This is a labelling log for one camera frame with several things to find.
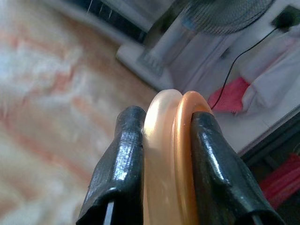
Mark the red cloth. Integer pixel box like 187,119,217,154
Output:
208,78,249,113

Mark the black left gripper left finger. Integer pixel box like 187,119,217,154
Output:
76,105,146,225

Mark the white cloth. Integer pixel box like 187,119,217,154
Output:
240,23,300,113

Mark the white pedestal fan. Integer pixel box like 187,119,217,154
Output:
116,0,277,91

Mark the thin black power cable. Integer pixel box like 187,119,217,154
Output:
211,24,285,110

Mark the orange plastic plate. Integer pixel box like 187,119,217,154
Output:
173,90,214,225

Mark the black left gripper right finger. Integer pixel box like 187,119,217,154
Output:
190,111,285,225

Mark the pale peach plastic plate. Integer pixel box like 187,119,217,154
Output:
142,89,183,225

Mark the dark furniture frame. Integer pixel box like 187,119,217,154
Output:
238,112,300,166

